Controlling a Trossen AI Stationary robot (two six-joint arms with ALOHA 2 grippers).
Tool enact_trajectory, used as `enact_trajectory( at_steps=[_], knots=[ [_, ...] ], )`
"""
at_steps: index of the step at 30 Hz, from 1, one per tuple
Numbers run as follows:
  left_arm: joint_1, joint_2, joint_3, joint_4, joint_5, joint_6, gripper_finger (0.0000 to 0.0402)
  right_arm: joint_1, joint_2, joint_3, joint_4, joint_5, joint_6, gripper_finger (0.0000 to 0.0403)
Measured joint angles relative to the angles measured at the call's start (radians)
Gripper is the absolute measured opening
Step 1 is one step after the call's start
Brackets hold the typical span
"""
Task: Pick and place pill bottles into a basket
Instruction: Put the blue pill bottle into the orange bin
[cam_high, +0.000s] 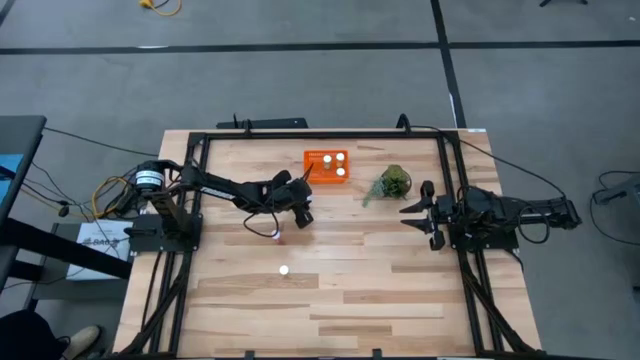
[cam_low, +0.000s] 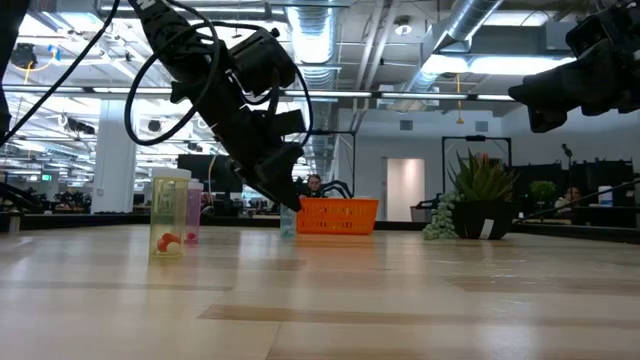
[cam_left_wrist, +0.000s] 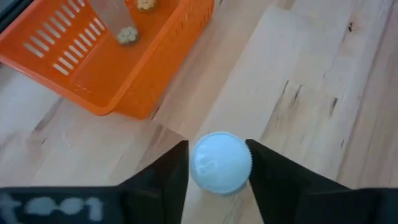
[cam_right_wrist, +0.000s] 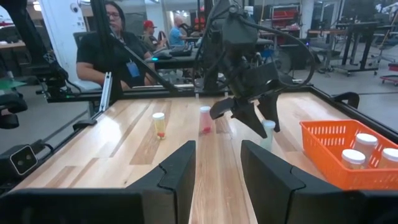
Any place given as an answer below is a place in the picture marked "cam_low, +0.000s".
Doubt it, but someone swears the silver slanted ceiling duct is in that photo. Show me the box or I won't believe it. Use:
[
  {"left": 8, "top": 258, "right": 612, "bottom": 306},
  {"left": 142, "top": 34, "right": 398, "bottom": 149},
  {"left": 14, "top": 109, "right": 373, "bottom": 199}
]
[{"left": 399, "top": 0, "right": 504, "bottom": 96}]

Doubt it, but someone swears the small green plant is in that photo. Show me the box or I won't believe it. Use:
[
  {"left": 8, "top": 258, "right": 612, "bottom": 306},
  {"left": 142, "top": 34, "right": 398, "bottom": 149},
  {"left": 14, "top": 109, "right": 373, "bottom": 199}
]
[{"left": 528, "top": 179, "right": 558, "bottom": 204}]

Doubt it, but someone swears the yellow hanging cable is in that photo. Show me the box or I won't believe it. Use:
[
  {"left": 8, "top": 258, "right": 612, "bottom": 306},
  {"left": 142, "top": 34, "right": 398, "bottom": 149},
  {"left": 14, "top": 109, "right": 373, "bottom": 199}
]
[{"left": 454, "top": 73, "right": 465, "bottom": 125}]

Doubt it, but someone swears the white door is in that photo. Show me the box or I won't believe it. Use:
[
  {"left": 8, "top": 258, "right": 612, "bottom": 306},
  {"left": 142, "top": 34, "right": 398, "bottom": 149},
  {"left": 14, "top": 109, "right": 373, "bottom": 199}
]
[{"left": 384, "top": 157, "right": 426, "bottom": 222}]

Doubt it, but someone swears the long black arm cable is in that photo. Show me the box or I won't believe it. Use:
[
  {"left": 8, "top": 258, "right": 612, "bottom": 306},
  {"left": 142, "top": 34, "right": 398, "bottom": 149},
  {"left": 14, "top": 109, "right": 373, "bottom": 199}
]
[{"left": 0, "top": 0, "right": 122, "bottom": 146}]

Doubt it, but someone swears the black ceiling device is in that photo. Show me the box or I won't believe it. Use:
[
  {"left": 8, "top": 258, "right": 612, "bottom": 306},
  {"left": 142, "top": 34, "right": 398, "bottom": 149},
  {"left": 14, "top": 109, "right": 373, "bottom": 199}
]
[{"left": 10, "top": 42, "right": 39, "bottom": 70}]

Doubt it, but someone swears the succulent plant in black pot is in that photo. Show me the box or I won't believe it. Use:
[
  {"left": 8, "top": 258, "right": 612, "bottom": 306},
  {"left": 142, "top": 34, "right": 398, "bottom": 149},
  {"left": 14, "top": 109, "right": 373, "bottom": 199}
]
[{"left": 422, "top": 148, "right": 520, "bottom": 241}]

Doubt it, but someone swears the white column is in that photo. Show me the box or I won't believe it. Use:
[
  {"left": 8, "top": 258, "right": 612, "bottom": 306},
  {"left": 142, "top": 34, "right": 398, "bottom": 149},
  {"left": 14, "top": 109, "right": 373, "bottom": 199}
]
[{"left": 90, "top": 97, "right": 139, "bottom": 215}]

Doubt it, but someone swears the narrow black station frame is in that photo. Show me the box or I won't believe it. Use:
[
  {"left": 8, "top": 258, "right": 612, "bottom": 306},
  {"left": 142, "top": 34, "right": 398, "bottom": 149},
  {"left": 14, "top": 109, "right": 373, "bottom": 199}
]
[{"left": 441, "top": 135, "right": 513, "bottom": 181}]

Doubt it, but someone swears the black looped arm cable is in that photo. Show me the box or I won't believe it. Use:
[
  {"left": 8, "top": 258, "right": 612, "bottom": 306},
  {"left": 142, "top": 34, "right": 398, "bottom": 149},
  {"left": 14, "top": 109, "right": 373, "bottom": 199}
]
[{"left": 123, "top": 19, "right": 222, "bottom": 147}]

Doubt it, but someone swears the silver round ceiling duct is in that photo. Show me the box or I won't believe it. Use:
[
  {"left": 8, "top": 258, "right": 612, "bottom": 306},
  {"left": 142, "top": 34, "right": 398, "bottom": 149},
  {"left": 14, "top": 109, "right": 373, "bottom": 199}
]
[{"left": 285, "top": 0, "right": 337, "bottom": 176}]

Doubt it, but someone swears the yellow pill bottle white cap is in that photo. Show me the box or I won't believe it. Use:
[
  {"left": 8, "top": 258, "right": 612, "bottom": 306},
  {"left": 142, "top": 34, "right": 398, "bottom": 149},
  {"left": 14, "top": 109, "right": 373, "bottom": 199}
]
[{"left": 149, "top": 167, "right": 193, "bottom": 260}]

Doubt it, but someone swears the pink pill bottle white cap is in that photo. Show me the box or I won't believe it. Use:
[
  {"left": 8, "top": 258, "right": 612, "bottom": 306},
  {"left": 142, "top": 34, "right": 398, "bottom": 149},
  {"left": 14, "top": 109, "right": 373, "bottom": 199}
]
[{"left": 184, "top": 180, "right": 205, "bottom": 245}]

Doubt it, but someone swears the overhead led light bar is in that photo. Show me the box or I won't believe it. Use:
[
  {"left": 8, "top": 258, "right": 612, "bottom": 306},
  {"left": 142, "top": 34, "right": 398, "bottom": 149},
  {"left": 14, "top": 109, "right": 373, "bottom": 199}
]
[{"left": 0, "top": 84, "right": 511, "bottom": 102}]

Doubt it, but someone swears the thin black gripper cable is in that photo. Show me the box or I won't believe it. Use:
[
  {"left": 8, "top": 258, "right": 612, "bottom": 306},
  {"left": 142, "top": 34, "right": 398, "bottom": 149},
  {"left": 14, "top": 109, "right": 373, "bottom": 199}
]
[{"left": 294, "top": 64, "right": 315, "bottom": 149}]

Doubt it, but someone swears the wide black station frame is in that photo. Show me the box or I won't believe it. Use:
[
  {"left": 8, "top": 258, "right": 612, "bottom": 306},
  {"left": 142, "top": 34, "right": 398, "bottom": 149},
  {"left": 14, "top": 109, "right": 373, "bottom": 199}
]
[{"left": 299, "top": 129, "right": 357, "bottom": 199}]

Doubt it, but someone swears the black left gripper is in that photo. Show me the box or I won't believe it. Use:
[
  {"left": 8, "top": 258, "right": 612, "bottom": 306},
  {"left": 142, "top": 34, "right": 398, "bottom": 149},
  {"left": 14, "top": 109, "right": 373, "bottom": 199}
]
[{"left": 202, "top": 82, "right": 305, "bottom": 212}]

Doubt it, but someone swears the orange plastic basket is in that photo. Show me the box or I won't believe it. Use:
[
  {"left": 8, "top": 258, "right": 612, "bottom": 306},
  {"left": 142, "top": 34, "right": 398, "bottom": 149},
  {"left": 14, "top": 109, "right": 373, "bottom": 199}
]
[{"left": 295, "top": 197, "right": 380, "bottom": 236}]

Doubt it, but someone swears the green pill bottle white cap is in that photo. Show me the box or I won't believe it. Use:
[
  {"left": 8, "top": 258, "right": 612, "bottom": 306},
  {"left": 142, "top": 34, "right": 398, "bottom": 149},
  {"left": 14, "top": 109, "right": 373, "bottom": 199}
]
[{"left": 279, "top": 203, "right": 298, "bottom": 239}]

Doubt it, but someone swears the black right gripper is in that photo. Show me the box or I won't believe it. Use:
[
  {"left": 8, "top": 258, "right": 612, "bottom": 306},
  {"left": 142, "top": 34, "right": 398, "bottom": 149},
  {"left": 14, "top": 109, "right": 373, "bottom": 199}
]
[{"left": 507, "top": 34, "right": 640, "bottom": 134}]

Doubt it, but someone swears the grey bin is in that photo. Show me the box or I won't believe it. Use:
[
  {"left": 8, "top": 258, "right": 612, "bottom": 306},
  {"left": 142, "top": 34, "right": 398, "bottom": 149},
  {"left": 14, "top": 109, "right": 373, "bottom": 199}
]
[{"left": 409, "top": 204, "right": 435, "bottom": 223}]

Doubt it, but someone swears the black diagonal frame strut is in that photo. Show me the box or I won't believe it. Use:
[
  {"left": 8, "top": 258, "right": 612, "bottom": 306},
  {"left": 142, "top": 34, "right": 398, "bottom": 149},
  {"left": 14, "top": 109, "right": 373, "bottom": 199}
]
[{"left": 514, "top": 178, "right": 640, "bottom": 224}]

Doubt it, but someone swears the person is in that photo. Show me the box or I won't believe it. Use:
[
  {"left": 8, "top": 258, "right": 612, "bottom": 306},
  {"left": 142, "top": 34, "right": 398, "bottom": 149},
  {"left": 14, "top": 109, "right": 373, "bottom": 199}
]
[
  {"left": 305, "top": 173, "right": 324, "bottom": 199},
  {"left": 553, "top": 186, "right": 583, "bottom": 210}
]

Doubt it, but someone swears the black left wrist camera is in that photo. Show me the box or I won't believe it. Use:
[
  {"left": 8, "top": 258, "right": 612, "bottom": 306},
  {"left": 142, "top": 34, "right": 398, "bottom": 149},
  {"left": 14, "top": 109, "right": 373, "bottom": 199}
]
[{"left": 269, "top": 108, "right": 307, "bottom": 137}]

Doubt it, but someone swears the black monitor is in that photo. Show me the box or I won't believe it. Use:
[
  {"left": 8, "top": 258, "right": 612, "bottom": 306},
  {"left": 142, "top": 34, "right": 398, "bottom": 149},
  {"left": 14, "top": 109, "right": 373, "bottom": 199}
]
[{"left": 176, "top": 153, "right": 245, "bottom": 194}]

